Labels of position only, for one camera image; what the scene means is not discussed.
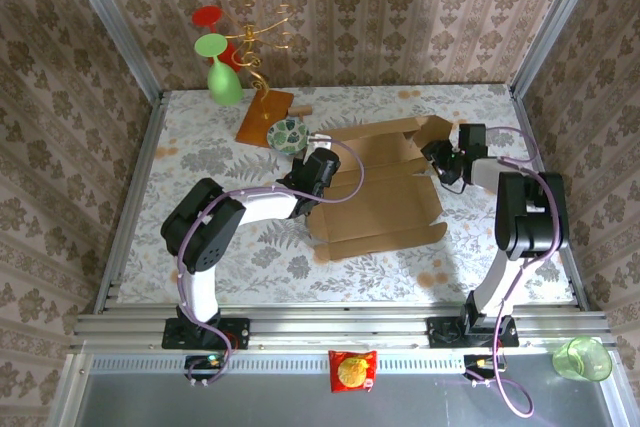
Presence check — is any small black circuit board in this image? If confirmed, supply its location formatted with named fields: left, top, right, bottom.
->
left=184, top=354, right=224, bottom=382
left=463, top=354, right=506, bottom=382

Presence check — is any brown cardboard paper box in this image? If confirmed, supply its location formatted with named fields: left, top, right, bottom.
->
left=305, top=115, right=454, bottom=264

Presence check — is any green plastic wine glass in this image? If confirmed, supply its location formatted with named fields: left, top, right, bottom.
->
left=193, top=32, right=244, bottom=107

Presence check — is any red snack packet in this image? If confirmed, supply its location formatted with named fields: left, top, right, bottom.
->
left=327, top=349, right=379, bottom=393

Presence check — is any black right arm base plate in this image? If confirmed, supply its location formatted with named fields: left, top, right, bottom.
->
left=427, top=315, right=520, bottom=349

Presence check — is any grey slotted cable duct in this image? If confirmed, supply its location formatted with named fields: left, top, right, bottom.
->
left=87, top=354, right=466, bottom=374

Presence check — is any gold wire rack wooden base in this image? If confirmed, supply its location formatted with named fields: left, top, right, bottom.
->
left=219, top=0, right=296, bottom=149

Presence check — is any aluminium frame rail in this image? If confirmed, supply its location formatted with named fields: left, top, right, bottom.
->
left=69, top=304, right=614, bottom=351

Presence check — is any red plastic wine glass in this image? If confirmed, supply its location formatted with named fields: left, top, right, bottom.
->
left=191, top=5, right=243, bottom=68

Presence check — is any floral printed table cover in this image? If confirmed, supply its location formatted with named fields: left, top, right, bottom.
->
left=117, top=84, right=574, bottom=306

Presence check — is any aluminium frame post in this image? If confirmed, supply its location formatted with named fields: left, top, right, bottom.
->
left=57, top=0, right=164, bottom=98
left=509, top=0, right=601, bottom=98

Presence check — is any aluminium table side rail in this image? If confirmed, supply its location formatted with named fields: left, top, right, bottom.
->
left=94, top=91, right=169, bottom=313
left=509, top=86, right=589, bottom=311

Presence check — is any leaf pattern ceramic bowl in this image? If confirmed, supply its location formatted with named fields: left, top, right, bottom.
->
left=266, top=118, right=311, bottom=154

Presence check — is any green transparent plastic cup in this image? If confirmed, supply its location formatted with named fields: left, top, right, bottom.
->
left=552, top=336, right=614, bottom=382

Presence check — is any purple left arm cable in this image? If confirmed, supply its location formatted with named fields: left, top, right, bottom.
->
left=174, top=139, right=366, bottom=388

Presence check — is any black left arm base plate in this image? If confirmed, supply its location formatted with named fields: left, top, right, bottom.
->
left=161, top=317, right=251, bottom=351

